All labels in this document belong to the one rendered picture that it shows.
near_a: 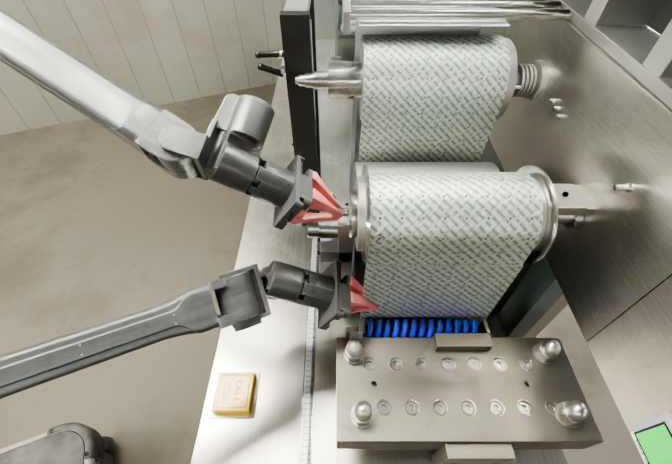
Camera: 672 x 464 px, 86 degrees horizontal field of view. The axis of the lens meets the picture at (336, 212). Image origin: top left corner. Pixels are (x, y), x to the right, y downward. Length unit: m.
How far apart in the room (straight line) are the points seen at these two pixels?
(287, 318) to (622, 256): 0.62
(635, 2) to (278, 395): 0.86
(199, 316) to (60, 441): 1.21
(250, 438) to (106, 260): 1.76
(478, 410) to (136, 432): 1.46
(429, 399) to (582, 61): 0.57
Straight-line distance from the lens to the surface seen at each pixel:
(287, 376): 0.80
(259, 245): 0.97
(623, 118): 0.60
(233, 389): 0.79
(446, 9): 0.67
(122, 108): 0.55
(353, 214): 0.51
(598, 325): 0.64
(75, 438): 1.69
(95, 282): 2.32
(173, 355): 1.92
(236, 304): 0.54
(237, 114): 0.52
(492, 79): 0.67
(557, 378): 0.75
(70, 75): 0.60
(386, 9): 0.65
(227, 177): 0.49
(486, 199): 0.53
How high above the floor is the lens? 1.66
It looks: 48 degrees down
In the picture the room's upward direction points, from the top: straight up
